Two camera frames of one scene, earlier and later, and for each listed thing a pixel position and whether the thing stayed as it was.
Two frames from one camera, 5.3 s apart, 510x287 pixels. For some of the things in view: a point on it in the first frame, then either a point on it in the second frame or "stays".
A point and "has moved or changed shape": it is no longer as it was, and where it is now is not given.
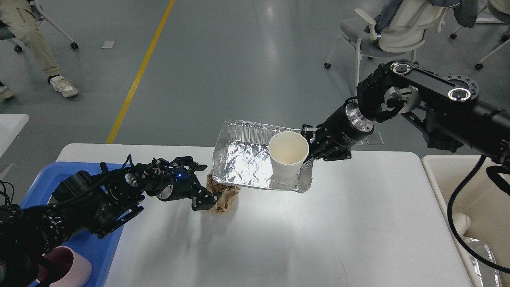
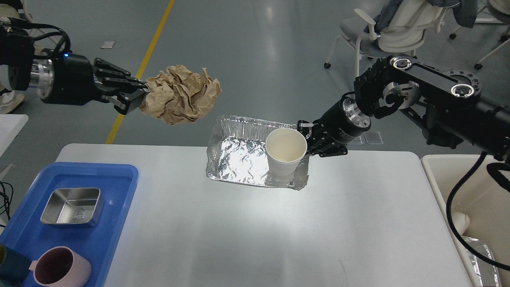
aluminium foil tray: (241, 157) has moved or changed shape
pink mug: (73, 270) stays
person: (19, 15) → (10, 100)
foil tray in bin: (488, 274) stays
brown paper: (229, 193) → (177, 96)
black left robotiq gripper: (177, 183) → (67, 79)
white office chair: (401, 30) stays
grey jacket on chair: (465, 12) stays
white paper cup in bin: (461, 222) stays
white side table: (11, 124) stays
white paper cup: (288, 150) stays
